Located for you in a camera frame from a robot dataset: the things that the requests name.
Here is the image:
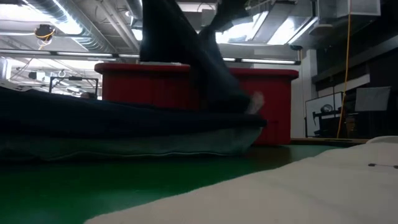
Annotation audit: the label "dark green garment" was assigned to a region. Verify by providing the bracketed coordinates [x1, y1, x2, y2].
[139, 0, 266, 115]

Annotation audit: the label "light blue denim jeans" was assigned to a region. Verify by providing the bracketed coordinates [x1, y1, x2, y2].
[0, 126, 264, 162]

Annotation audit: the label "navy Puma t-shirt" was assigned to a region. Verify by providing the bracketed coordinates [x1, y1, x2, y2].
[0, 79, 268, 139]

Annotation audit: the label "white printed t-shirt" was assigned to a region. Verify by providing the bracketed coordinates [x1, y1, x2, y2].
[83, 135, 398, 224]

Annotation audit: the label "red fabric laundry bin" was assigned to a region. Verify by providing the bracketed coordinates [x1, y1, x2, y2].
[95, 62, 299, 146]

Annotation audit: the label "grey ceiling box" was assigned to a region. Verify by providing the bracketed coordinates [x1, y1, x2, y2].
[200, 8, 222, 30]

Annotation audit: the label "whiteboard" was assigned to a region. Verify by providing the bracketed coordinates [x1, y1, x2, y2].
[305, 92, 343, 138]

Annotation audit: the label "black stand with dial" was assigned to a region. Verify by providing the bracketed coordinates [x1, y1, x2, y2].
[312, 104, 343, 138]

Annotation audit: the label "long LED light bar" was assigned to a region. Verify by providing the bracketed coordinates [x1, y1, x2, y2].
[0, 49, 301, 65]

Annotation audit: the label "black clothing rack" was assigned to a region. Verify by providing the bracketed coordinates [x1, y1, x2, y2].
[48, 76, 99, 99]

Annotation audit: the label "grey flat panel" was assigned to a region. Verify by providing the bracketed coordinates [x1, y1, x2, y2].
[354, 86, 391, 112]

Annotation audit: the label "black yellow ceiling device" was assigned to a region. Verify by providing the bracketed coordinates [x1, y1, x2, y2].
[34, 24, 56, 41]

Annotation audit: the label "silver rectangular duct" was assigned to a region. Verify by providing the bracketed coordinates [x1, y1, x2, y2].
[251, 0, 320, 46]

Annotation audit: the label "silver round duct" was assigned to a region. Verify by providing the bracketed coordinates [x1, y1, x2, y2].
[126, 0, 142, 20]

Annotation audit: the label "corrugated silver duct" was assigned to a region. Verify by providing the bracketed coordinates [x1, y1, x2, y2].
[24, 0, 116, 54]

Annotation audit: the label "yellow hanging cable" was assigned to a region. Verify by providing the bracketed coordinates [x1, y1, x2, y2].
[337, 0, 352, 139]

